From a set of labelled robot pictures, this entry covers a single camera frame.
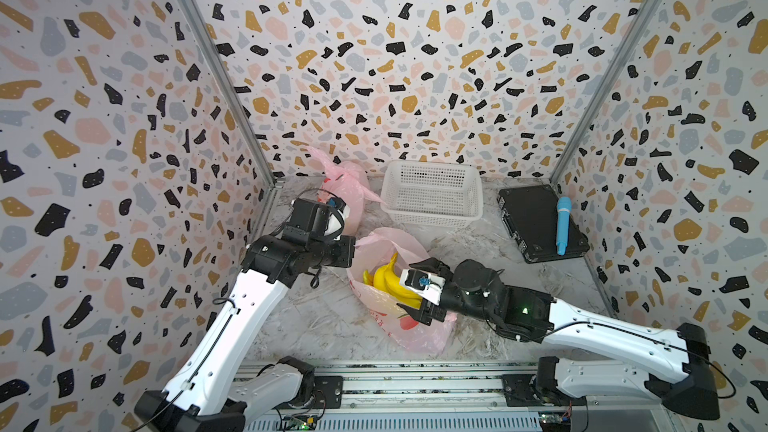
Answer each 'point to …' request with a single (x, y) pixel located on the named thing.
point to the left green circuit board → (299, 422)
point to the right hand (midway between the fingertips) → (409, 281)
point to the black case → (529, 214)
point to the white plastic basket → (432, 194)
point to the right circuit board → (555, 422)
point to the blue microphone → (564, 206)
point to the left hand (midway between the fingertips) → (357, 246)
